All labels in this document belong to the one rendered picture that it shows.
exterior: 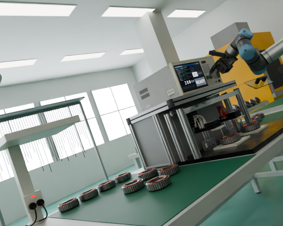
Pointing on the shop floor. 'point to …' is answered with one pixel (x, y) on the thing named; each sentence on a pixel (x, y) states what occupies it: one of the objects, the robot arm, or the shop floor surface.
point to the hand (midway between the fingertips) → (209, 75)
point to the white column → (156, 40)
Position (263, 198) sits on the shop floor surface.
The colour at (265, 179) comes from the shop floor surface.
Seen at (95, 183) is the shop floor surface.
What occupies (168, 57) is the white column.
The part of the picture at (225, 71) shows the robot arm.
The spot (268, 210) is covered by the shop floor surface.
